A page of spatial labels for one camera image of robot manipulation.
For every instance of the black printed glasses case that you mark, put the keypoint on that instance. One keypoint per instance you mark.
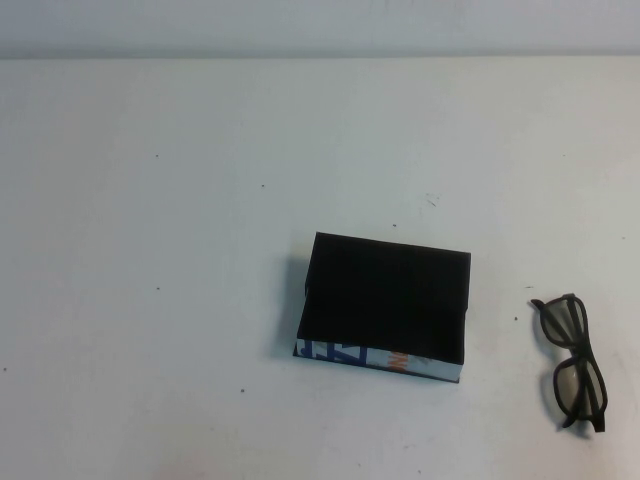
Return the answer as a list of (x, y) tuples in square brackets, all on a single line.
[(385, 295)]

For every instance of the black framed glasses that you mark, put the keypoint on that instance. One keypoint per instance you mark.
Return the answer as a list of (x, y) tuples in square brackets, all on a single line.
[(595, 390)]

